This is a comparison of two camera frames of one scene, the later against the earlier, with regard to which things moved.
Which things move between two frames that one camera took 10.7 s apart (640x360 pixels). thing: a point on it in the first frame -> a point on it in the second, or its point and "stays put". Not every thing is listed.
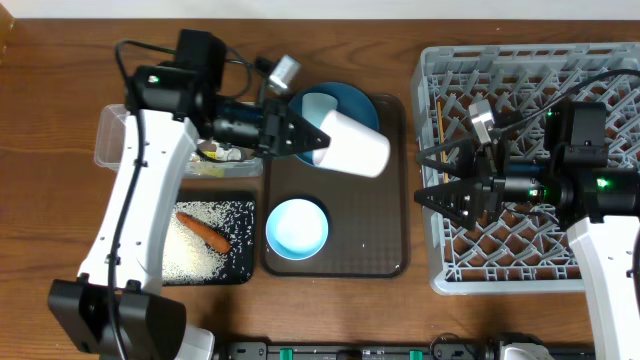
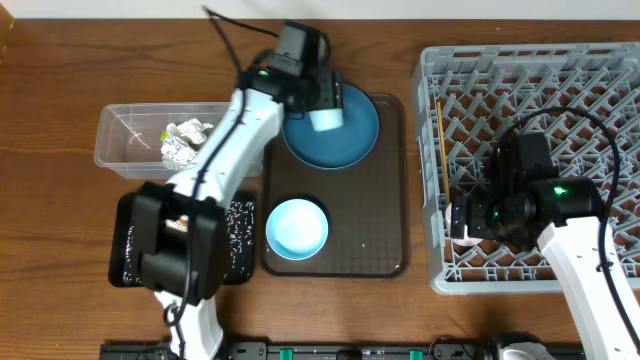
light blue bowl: x=297 y=229 stays put
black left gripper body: x=250 y=127 -> x=323 y=89
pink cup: x=355 y=146 -> x=466 y=241
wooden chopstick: x=444 y=161 stays put
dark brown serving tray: x=368 y=217 stays put
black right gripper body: x=500 y=190 -> x=487 y=219
